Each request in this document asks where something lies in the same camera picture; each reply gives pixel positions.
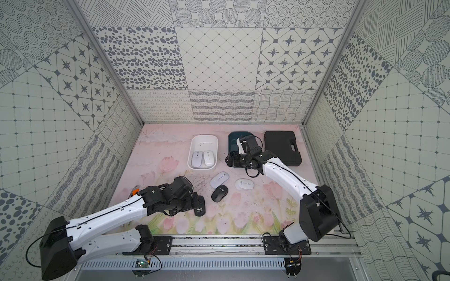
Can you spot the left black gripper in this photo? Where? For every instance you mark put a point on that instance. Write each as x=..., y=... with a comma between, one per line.
x=193, y=202

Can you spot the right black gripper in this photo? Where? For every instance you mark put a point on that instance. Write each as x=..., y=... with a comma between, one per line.
x=234, y=157

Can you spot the black mouse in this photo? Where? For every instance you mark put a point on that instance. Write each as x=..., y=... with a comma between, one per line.
x=219, y=193
x=201, y=208

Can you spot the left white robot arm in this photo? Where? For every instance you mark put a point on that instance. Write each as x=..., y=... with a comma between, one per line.
x=67, y=244

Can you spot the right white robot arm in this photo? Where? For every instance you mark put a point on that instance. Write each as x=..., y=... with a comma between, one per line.
x=318, y=214

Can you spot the teal storage box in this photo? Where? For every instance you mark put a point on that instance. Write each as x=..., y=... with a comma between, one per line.
x=232, y=137

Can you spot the white storage box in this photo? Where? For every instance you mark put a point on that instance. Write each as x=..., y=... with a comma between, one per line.
x=203, y=143

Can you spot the white slim mouse angled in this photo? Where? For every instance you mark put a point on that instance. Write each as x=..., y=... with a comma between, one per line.
x=219, y=180

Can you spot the white oval mouse right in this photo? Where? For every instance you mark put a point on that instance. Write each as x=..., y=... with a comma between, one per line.
x=244, y=184

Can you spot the black plastic tool case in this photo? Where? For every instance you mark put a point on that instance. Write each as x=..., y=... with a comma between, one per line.
x=283, y=145

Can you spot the green circuit board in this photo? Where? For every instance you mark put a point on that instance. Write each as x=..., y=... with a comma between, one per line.
x=142, y=263

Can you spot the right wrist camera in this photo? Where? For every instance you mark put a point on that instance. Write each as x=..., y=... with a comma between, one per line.
x=240, y=143

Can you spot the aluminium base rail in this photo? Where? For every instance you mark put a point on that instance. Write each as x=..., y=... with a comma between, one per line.
x=257, y=245

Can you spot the orange handled tool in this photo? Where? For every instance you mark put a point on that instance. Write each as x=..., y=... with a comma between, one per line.
x=135, y=191

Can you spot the white slotted cable duct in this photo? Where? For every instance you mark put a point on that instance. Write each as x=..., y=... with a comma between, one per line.
x=188, y=264

